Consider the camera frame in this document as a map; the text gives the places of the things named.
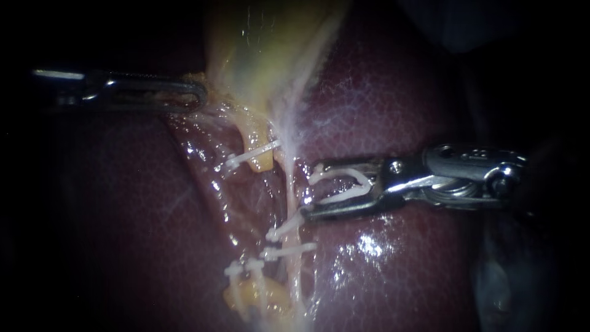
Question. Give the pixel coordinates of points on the pale fatty tissue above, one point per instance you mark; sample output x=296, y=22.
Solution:
x=299, y=92
x=258, y=295

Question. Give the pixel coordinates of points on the right arm instrument jaw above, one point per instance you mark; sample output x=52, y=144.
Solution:
x=355, y=206
x=359, y=163

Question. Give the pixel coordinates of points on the left arm instrument jaw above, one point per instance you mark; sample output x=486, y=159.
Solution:
x=138, y=84

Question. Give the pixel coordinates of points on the gallbladder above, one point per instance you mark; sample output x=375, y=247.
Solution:
x=258, y=50

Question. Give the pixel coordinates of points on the white clip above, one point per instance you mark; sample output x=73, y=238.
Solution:
x=251, y=153
x=352, y=173
x=290, y=250
x=288, y=226
x=254, y=265

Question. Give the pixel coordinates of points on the thin tube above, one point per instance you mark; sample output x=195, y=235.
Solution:
x=291, y=272
x=258, y=143

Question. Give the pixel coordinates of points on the right arm instrument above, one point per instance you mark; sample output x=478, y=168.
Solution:
x=461, y=173

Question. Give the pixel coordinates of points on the dark red liver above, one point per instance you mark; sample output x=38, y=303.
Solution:
x=392, y=106

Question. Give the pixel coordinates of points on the left arm instrument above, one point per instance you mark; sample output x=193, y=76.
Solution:
x=62, y=87

